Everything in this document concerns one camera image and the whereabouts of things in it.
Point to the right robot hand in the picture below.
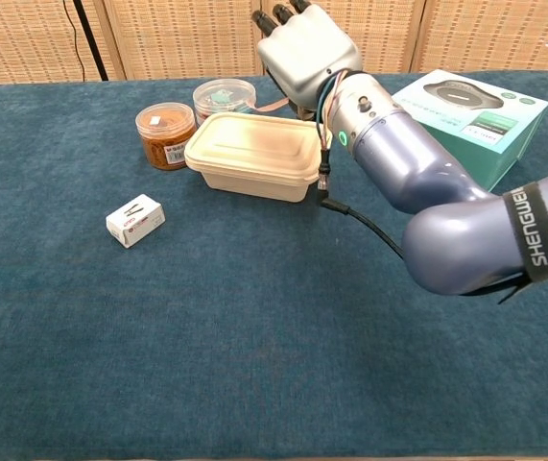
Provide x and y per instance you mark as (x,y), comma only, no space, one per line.
(307,53)

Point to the pink paper slip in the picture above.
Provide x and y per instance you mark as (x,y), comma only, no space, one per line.
(273,105)

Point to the cream lidded food container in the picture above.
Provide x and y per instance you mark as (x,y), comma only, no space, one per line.
(254,158)

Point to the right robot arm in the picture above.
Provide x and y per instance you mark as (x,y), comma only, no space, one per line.
(398,158)

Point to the small white clip box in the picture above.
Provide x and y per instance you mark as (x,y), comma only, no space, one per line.
(134,225)

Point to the clear jar of binder clips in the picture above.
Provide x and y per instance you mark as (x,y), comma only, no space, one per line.
(223,93)

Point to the clear jar of rubber bands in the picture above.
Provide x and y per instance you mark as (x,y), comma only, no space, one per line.
(163,139)

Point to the teal product carton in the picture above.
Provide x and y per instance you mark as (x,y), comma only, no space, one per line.
(494,110)

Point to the black tripod stand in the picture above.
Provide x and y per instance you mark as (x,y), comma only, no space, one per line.
(90,41)

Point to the blue table cloth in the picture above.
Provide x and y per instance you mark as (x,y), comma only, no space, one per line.
(206,336)

